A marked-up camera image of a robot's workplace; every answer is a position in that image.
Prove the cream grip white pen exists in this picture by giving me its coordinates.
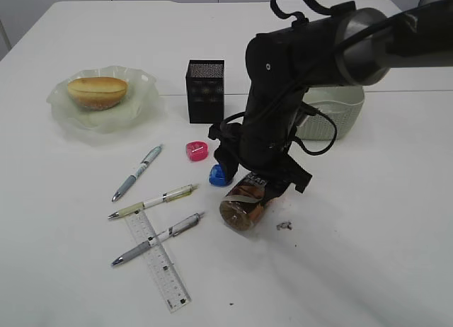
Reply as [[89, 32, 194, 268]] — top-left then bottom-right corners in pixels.
[[108, 184, 199, 220]]

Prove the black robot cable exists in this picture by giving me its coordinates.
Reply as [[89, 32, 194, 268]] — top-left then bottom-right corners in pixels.
[[270, 0, 357, 156]]

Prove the pale green plastic basket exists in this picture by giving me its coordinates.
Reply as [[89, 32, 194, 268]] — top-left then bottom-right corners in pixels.
[[297, 86, 365, 141]]

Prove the blue pencil sharpener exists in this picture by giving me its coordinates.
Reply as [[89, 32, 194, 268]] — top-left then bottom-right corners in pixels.
[[208, 164, 233, 187]]

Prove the lilac grip white pen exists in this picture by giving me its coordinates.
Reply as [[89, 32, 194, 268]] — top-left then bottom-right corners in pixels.
[[111, 212, 205, 267]]

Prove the brown Nescafe coffee bottle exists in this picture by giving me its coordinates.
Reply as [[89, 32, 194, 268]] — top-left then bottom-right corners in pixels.
[[219, 172, 271, 231]]

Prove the frosted green glass plate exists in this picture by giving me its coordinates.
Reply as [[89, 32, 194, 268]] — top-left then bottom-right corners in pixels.
[[47, 66, 159, 134]]

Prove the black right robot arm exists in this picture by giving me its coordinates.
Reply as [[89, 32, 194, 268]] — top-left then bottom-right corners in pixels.
[[209, 0, 452, 203]]

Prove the grey grip white pen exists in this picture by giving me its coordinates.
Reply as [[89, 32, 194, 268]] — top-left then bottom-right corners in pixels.
[[111, 144, 164, 202]]

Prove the golden bread roll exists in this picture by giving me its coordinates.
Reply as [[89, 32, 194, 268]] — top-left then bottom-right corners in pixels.
[[67, 77, 128, 110]]

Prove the pink pencil sharpener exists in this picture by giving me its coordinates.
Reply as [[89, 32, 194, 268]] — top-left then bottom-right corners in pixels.
[[185, 141, 209, 162]]

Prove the clear plastic ruler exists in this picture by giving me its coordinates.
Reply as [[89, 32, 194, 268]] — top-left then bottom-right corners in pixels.
[[125, 212, 191, 313]]

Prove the black mesh pen holder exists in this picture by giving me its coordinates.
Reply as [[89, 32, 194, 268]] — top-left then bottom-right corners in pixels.
[[185, 59, 224, 124]]

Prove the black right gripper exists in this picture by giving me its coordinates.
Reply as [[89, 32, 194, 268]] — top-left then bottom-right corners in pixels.
[[208, 112, 312, 203]]

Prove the tiny grey paper scrap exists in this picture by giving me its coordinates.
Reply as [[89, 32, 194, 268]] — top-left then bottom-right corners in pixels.
[[276, 221, 292, 231]]

